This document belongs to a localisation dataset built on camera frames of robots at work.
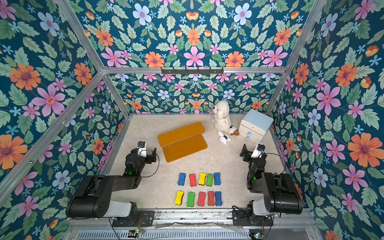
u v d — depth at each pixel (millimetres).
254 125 935
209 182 845
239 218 735
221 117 964
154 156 841
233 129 1069
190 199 802
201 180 854
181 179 861
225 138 1014
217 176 880
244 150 803
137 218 712
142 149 781
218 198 787
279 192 449
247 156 798
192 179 861
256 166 665
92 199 436
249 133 982
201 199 800
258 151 749
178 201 784
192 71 926
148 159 814
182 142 883
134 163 690
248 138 1018
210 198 786
